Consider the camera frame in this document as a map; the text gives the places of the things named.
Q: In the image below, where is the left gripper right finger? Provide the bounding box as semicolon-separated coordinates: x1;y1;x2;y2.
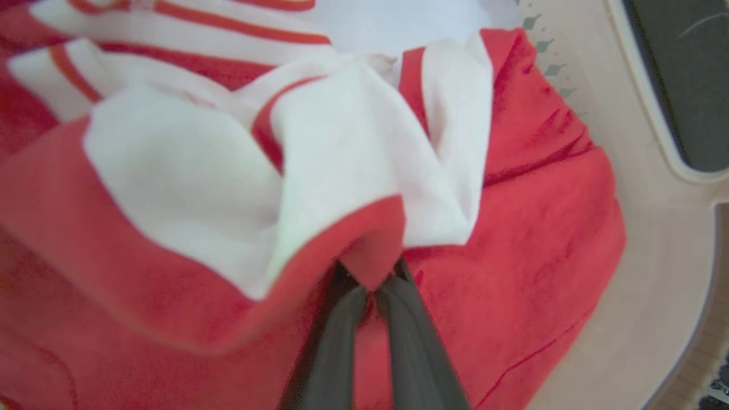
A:
375;258;472;410

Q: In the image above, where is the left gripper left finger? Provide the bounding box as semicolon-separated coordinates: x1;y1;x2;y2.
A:
278;262;368;410

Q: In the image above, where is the red and white striped garment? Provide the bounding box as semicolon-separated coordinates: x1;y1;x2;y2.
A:
0;0;627;410

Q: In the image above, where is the cream laundry basket brown rim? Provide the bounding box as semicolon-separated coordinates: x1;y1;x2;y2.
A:
490;0;729;410

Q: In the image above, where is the pale blue-white cloth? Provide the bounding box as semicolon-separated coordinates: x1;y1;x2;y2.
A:
310;0;522;56

